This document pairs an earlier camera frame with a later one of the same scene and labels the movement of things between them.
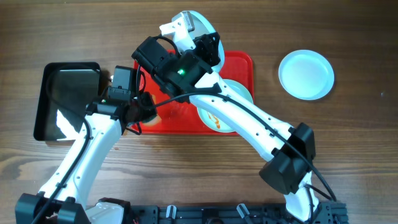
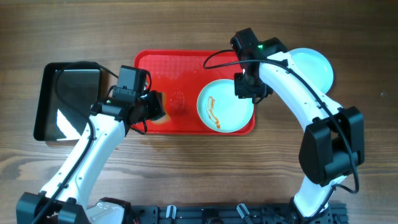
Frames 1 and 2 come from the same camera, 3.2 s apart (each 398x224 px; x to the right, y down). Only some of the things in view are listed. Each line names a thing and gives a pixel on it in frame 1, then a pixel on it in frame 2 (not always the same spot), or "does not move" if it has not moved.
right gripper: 209,53 → 242,93
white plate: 306,74 does not move
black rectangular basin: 63,91 does not move
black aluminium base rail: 324,213 does not move
